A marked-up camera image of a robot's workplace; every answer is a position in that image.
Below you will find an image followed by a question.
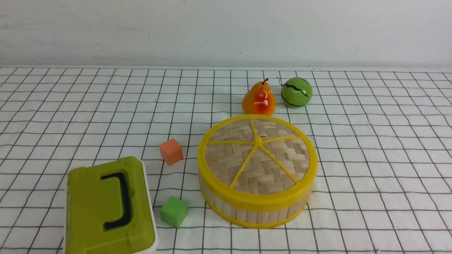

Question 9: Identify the yellow woven steamer lid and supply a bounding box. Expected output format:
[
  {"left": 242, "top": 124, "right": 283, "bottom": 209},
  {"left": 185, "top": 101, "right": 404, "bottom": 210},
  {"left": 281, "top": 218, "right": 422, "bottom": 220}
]
[{"left": 197, "top": 115, "right": 318, "bottom": 212}]

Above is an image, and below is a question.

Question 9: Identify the bamboo steamer base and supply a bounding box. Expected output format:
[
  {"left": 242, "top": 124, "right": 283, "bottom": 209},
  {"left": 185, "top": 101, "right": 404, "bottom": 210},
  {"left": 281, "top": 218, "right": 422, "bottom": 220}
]
[{"left": 199, "top": 176, "right": 314, "bottom": 229}]

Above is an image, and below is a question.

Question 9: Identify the orange toy pear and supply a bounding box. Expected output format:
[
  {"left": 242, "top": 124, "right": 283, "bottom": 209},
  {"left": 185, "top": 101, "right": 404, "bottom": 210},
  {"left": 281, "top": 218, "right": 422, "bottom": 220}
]
[{"left": 242, "top": 78, "right": 276, "bottom": 116}]

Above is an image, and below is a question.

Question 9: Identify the green lidded storage box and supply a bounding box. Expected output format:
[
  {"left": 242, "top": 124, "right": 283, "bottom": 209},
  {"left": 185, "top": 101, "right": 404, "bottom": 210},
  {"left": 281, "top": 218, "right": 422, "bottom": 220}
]
[{"left": 64, "top": 156, "right": 158, "bottom": 254}]

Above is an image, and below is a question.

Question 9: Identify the green foam cube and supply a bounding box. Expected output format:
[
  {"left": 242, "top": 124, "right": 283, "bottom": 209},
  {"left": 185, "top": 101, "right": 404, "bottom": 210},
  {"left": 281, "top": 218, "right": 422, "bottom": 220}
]
[{"left": 160, "top": 196, "right": 188, "bottom": 228}]

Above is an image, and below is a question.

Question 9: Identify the green toy watermelon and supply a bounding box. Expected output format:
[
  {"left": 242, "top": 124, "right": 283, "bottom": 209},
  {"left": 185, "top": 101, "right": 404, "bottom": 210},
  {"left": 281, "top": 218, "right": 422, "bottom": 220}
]
[{"left": 281, "top": 77, "right": 312, "bottom": 108}]

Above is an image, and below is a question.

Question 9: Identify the orange foam cube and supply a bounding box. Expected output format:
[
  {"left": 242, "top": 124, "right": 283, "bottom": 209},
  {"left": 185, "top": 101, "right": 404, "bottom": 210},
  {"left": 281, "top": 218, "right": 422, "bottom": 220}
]
[{"left": 159, "top": 138, "right": 184, "bottom": 165}]

